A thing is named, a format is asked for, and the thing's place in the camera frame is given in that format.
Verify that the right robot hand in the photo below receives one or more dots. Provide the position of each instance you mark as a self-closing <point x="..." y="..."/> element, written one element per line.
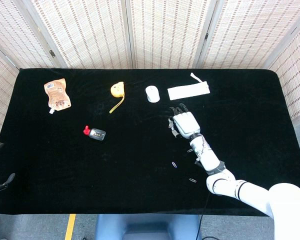
<point x="187" y="123"/>

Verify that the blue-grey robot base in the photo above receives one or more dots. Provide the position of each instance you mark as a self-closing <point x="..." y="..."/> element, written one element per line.
<point x="145" y="226"/>

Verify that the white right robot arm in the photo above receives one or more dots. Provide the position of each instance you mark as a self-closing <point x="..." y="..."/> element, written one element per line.
<point x="240" y="187"/>

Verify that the white zip pencil case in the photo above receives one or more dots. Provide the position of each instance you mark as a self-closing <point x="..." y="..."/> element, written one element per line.
<point x="188" y="91"/>

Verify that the white computer mouse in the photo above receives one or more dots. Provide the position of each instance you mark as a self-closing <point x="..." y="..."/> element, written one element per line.
<point x="152" y="94"/>

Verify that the black velvet table cloth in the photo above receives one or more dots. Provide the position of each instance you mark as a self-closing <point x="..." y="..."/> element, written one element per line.
<point x="130" y="160"/>

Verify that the spouted stand-up snack pouch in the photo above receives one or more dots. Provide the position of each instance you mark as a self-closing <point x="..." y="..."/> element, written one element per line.
<point x="57" y="95"/>

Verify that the ink bottle with red cap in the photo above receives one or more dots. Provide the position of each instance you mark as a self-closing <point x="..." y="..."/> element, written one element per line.
<point x="97" y="134"/>

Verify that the woven folding screen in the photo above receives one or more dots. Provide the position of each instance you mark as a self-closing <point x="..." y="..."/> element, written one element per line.
<point x="165" y="32"/>

